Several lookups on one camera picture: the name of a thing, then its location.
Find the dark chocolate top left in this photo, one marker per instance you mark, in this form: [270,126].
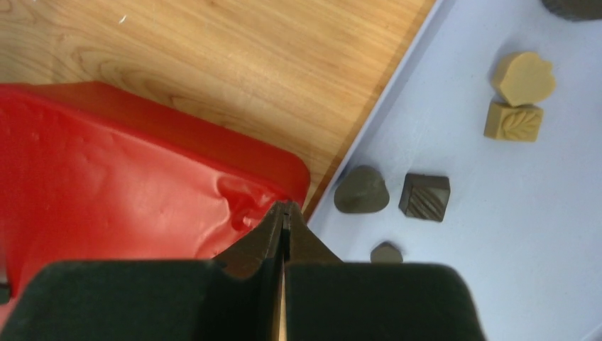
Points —
[574,10]

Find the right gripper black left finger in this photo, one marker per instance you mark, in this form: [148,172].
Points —
[234,296]

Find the red box lid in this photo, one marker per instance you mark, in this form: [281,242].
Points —
[89,171]

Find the tan heart chocolate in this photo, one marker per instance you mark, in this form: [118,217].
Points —
[523,78]

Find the dark heart chocolate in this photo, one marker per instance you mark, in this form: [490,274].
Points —
[363,190]

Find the dark square chocolate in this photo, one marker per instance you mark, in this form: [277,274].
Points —
[425,197]

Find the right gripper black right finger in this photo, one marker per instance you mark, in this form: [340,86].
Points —
[328,299]

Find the tan square chocolate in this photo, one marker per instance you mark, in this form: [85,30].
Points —
[521,124]

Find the lavender plastic tray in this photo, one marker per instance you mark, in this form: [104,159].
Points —
[523,223]

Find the small dark cube chocolate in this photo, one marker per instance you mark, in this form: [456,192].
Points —
[386,252]

